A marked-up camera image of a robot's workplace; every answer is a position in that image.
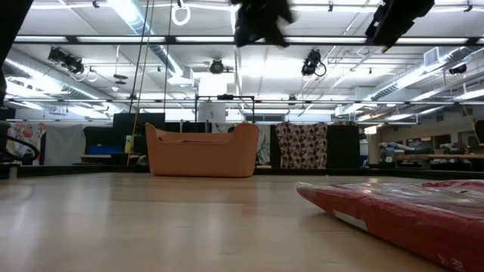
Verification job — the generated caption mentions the white red-patterned cloth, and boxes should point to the white red-patterned cloth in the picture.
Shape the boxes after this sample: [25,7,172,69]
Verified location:
[275,122,328,170]

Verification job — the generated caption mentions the black aluminium table frame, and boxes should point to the black aluminium table frame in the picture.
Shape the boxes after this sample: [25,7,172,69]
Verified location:
[0,164,484,181]

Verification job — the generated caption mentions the yellow hanging strap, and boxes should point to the yellow hanging strap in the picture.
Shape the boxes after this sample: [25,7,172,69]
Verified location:
[126,0,157,166]

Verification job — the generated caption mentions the black overhead crossbar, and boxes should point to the black overhead crossbar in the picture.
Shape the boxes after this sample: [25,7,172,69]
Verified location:
[13,34,484,47]

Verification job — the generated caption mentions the wooden background table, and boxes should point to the wooden background table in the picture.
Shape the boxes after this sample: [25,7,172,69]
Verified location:
[377,152,484,162]

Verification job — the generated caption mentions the blue box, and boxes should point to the blue box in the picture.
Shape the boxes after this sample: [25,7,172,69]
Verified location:
[88,144,123,156]

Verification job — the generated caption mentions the orange plastic basket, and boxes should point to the orange plastic basket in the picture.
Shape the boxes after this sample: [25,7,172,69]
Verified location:
[144,122,261,178]

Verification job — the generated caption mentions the black panel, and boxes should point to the black panel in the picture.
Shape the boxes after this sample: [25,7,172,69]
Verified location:
[327,124,361,169]

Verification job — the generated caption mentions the black ceiling spotlight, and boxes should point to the black ceiling spotlight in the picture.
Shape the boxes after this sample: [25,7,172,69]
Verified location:
[209,57,225,76]

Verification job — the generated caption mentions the silver ventilation duct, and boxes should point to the silver ventilation duct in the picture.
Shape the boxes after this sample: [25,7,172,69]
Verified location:
[107,0,196,86]

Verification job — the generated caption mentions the white ceiling cable loops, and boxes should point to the white ceiling cable loops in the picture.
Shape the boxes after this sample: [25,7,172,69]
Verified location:
[73,66,100,83]

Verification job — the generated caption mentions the colourful printed cloth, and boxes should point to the colourful printed cloth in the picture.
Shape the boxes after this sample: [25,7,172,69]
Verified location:
[5,122,48,165]

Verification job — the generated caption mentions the black ceiling light cluster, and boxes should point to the black ceiling light cluster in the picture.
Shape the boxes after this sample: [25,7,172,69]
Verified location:
[47,46,86,76]

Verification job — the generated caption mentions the white hanging cable ring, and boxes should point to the white hanging cable ring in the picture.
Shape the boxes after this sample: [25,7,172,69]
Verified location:
[171,0,192,27]

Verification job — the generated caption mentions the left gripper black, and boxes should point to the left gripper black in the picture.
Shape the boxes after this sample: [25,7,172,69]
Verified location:
[229,0,296,49]

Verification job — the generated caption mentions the black monitor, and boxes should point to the black monitor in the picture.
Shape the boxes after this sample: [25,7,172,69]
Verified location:
[112,112,166,156]

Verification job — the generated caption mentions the black ceiling camera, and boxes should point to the black ceiling camera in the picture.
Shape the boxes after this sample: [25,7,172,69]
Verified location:
[300,48,327,78]

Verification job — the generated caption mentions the red popcorn bag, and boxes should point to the red popcorn bag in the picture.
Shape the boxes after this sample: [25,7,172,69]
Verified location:
[296,180,484,272]
[420,179,484,190]

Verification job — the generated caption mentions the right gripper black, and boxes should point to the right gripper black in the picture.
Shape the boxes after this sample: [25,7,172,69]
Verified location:
[364,0,436,49]

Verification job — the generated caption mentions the black cable loop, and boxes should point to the black cable loop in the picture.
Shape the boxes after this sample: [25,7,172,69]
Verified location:
[0,134,42,164]

